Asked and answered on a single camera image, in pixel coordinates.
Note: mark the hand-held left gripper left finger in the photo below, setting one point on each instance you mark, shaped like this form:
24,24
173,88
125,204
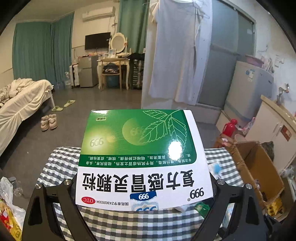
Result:
67,192

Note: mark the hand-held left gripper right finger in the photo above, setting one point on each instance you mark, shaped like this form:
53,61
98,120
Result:
222,194

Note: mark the brown cardboard box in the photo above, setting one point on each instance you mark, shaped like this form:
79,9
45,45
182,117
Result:
254,157

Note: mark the green white medicine box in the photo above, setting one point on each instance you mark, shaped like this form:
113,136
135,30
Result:
138,143

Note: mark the green foil packet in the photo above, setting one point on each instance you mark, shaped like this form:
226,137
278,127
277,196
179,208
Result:
201,208

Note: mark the yellow bumpy tray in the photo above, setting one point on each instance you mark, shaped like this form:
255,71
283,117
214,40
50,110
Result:
275,208

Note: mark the white plastic bag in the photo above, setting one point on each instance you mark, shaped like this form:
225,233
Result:
13,208

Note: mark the pink cartoon wastebasket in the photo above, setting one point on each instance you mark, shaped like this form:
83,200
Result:
239,138

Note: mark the black trash bag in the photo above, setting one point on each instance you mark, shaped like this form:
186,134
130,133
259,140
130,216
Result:
268,148

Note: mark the red thermos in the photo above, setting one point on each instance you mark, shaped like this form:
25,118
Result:
229,128

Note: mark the yellow red snack bag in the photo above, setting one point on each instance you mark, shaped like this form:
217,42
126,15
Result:
9,227

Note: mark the pink bottle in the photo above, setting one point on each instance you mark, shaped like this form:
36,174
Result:
248,127

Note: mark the grey checked tablecloth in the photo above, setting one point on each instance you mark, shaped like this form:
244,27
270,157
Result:
138,227

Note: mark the cream sink cabinet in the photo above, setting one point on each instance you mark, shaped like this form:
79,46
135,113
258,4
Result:
270,125

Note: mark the white bed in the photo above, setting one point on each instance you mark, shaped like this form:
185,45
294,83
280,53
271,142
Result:
20,104

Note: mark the grey washing machine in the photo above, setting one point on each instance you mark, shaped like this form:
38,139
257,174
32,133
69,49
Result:
245,92

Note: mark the clear water jug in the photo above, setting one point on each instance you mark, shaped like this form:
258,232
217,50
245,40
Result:
67,80

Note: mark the white suitcase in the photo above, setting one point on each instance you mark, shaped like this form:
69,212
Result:
74,76

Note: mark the metal faucet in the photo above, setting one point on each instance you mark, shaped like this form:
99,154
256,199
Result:
283,92

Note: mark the teal waste bin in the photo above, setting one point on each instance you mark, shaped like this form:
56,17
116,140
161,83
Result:
112,81

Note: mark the small grey fridge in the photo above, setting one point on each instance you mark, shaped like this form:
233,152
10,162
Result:
87,71

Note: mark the wooden chair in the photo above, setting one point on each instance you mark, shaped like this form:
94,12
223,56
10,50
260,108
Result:
111,73

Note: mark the pink plastic basin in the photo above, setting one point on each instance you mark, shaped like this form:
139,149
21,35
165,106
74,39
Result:
254,60

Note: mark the black drawer tower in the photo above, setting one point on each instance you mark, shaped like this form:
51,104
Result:
137,71

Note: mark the cream dressing table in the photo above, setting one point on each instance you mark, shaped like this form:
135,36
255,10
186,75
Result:
113,60

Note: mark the hanging white garment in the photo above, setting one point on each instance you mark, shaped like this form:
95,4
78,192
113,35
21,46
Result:
175,58

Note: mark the wide green curtain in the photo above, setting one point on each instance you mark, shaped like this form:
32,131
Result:
34,51

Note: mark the frosted glass sliding door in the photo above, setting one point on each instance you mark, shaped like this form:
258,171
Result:
226,46

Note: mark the oval vanity mirror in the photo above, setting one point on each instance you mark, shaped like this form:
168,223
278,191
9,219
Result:
118,42

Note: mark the white air conditioner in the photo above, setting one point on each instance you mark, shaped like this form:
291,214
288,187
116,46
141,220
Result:
98,14

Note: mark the narrow green curtain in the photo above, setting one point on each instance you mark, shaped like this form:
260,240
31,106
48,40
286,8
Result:
131,18

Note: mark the small picture frame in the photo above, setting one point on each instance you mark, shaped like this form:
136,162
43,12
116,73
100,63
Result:
112,53

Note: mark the black wall television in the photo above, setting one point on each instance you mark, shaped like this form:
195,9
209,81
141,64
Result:
97,41

